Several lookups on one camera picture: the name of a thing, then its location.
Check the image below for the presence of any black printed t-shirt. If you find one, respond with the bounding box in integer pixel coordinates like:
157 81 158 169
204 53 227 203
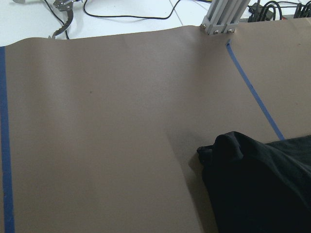
197 132 311 233

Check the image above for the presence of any metal rod stand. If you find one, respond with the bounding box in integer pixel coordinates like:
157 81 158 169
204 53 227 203
44 0 76 40

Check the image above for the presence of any aluminium frame post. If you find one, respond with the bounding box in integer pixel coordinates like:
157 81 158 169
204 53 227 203
200 0 250 35

